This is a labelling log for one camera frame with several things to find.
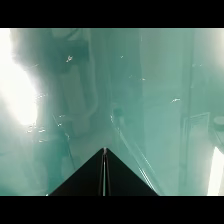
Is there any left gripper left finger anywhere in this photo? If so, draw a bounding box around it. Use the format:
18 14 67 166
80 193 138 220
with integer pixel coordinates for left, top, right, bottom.
49 147 105 197

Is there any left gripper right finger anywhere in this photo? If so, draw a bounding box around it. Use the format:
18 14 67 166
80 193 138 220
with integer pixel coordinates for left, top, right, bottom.
104 147 159 197

